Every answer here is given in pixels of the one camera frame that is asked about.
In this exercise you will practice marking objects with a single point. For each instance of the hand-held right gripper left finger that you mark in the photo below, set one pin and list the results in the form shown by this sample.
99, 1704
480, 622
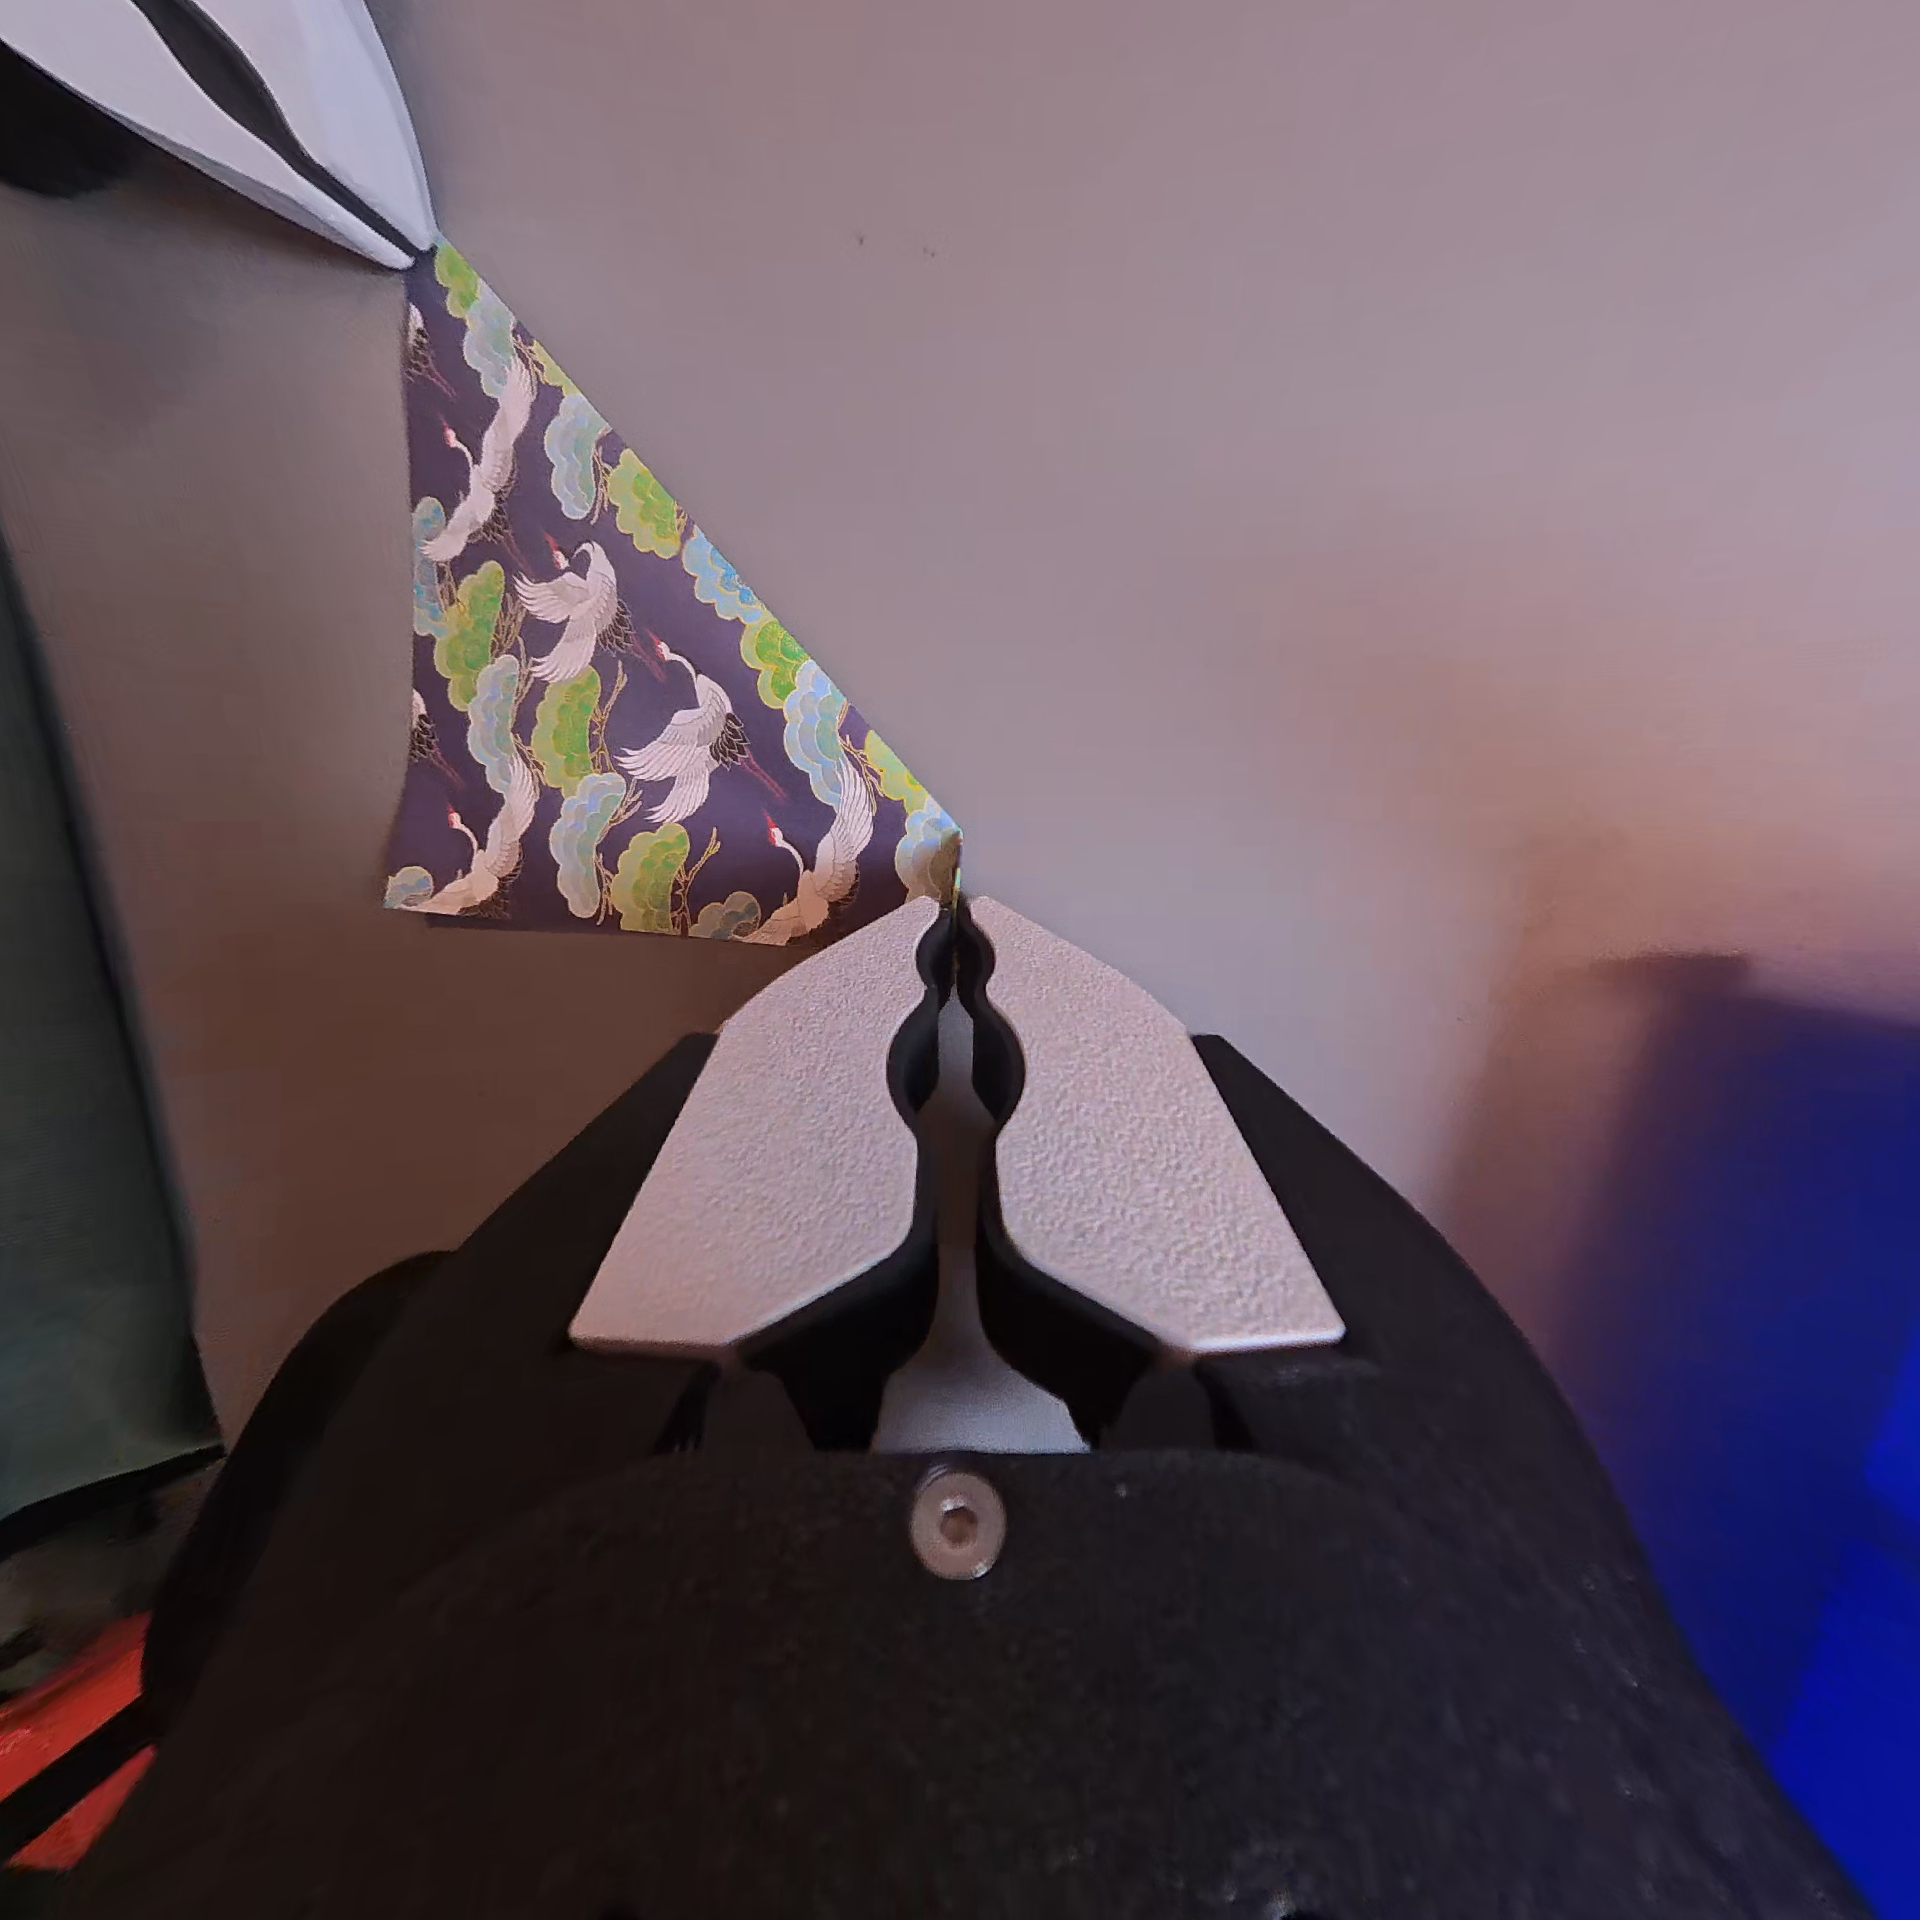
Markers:
751, 1172

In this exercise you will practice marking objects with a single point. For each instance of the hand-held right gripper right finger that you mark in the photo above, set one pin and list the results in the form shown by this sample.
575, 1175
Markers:
1155, 1172

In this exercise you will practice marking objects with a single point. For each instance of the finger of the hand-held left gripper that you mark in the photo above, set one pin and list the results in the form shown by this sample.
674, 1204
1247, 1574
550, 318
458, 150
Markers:
122, 76
316, 76

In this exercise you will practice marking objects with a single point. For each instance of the purple crane patterned paper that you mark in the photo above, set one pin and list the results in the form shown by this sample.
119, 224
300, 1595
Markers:
602, 720

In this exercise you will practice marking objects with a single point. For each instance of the blue plastic bin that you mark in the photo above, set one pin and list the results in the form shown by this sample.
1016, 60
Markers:
1802, 1440

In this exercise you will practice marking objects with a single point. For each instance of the red object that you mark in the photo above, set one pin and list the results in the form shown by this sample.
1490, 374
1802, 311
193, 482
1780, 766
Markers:
60, 1741

